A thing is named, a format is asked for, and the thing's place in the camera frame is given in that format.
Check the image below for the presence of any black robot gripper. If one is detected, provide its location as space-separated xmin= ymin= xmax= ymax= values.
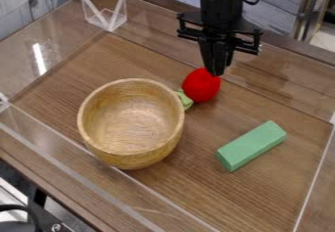
xmin=176 ymin=0 xmax=262 ymax=76

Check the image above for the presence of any red knitted strawberry fruit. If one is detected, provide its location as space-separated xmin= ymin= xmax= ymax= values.
xmin=176 ymin=68 xmax=221 ymax=110

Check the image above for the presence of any round wooden bowl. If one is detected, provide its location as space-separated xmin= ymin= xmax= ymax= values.
xmin=77 ymin=78 xmax=184 ymax=169

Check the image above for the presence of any green rectangular block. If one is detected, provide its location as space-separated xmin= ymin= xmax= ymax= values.
xmin=214 ymin=120 xmax=286 ymax=172

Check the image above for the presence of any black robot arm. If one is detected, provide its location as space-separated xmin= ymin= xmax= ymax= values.
xmin=176 ymin=0 xmax=262 ymax=76

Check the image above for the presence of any metal table leg background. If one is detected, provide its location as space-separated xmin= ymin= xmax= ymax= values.
xmin=293 ymin=0 xmax=329 ymax=43

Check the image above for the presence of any clear acrylic corner bracket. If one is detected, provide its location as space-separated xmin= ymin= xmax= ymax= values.
xmin=81 ymin=0 xmax=126 ymax=32

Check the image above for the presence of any black cable lower left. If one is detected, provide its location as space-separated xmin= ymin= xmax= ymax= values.
xmin=0 ymin=205 xmax=33 ymax=232

